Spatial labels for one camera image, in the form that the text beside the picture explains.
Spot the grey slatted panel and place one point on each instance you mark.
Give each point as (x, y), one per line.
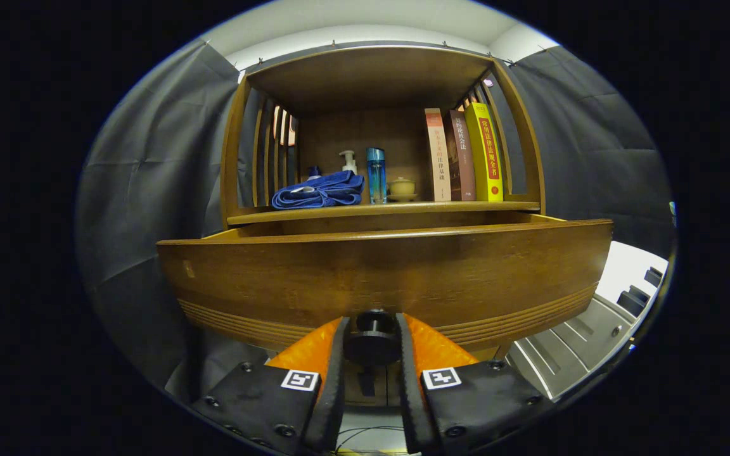
(568, 348)

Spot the wooden cabinet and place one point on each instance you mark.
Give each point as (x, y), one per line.
(371, 76)

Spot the white table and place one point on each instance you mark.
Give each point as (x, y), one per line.
(625, 272)

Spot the beige and orange book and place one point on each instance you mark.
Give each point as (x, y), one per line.
(438, 158)

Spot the wooden drawer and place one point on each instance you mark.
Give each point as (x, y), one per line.
(371, 272)

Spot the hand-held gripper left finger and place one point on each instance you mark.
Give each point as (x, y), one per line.
(333, 392)

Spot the white pump bottle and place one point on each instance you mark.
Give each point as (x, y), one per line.
(348, 164)

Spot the brown book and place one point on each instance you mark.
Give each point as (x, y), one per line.
(463, 164)

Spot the blue folded towel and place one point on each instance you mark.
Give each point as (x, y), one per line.
(320, 190)

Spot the yellow lidded teacup with saucer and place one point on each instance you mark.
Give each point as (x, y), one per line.
(402, 187)

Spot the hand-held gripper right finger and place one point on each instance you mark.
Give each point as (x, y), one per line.
(409, 392)

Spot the wooden countertop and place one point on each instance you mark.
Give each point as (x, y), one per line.
(403, 208)

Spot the blue glass bottle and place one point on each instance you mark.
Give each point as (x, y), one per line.
(376, 177)

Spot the yellow book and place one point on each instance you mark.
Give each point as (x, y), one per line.
(488, 158)

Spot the small white blue-capped bottle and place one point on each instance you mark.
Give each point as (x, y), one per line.
(314, 171)

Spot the black drawer knob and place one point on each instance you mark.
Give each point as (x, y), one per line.
(372, 345)

